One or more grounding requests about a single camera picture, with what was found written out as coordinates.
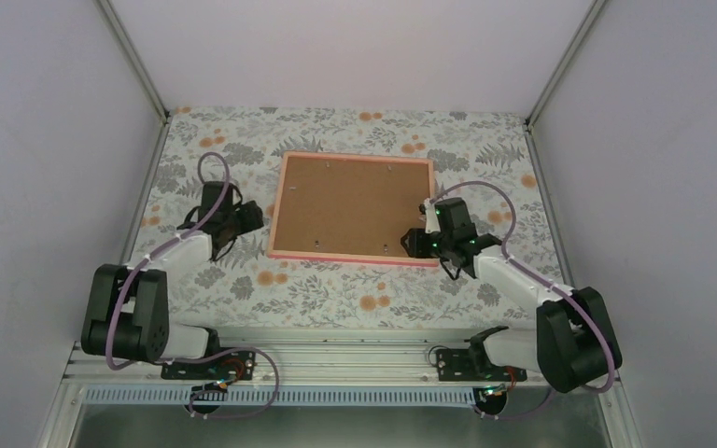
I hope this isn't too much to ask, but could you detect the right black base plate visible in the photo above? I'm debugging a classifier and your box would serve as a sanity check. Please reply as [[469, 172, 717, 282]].
[[428, 346, 527, 383]]

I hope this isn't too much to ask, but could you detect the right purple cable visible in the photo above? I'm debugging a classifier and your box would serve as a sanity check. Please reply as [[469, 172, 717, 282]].
[[423, 180, 620, 422]]

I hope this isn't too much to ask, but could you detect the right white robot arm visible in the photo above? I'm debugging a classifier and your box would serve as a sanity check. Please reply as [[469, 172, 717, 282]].
[[401, 198, 622, 393]]

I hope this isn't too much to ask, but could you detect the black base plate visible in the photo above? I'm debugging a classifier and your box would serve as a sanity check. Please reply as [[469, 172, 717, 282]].
[[428, 346, 527, 383], [161, 350, 256, 383]]

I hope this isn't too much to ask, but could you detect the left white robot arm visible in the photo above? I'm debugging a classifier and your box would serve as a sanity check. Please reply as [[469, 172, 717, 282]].
[[80, 181, 264, 378]]

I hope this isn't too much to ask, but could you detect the pink picture frame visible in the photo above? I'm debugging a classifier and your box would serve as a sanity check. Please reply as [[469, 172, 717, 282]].
[[266, 151, 438, 268]]

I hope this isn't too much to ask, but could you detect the floral patterned table mat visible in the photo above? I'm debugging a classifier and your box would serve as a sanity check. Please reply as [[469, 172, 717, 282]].
[[134, 106, 561, 329]]

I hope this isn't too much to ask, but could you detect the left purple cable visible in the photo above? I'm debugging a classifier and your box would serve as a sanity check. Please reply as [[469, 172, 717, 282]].
[[105, 151, 280, 422]]

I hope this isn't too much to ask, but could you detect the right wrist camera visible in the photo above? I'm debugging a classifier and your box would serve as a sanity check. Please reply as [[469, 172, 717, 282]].
[[419, 199, 437, 221]]

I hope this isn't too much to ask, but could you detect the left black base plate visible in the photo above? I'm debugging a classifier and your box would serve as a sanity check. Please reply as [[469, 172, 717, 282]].
[[161, 350, 256, 383]]

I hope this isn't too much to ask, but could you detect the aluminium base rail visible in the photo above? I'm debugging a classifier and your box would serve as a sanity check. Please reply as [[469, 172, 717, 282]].
[[61, 328, 623, 410]]

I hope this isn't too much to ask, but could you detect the purple cable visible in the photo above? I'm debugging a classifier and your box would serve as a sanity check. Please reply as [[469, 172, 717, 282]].
[[105, 151, 280, 422], [423, 180, 620, 422]]

